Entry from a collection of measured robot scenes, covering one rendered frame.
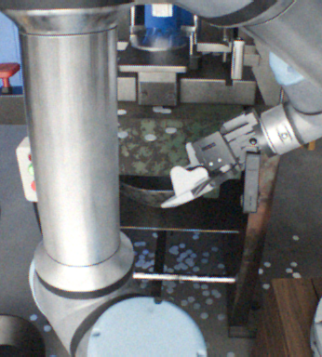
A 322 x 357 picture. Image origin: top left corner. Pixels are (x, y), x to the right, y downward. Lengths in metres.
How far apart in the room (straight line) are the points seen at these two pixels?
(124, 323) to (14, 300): 1.00
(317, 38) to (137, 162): 0.68
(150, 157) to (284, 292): 0.42
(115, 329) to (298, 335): 0.50
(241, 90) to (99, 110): 0.64
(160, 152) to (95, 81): 0.60
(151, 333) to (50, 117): 0.22
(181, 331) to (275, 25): 0.29
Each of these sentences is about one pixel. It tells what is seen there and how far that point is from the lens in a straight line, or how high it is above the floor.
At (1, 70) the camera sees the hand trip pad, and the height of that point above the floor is 0.76.
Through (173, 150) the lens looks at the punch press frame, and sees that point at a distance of 0.92.
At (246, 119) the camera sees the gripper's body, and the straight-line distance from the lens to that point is 0.67.
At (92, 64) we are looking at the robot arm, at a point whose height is 0.92.
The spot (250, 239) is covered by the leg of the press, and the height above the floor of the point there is 0.37.
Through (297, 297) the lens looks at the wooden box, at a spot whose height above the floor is 0.35.
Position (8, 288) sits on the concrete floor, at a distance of 1.44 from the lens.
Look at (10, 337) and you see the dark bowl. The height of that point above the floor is 0.02.
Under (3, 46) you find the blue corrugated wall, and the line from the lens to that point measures 2.46.
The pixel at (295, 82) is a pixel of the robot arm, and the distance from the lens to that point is 0.56.
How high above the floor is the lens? 1.01
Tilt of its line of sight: 33 degrees down
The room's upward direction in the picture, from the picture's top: straight up
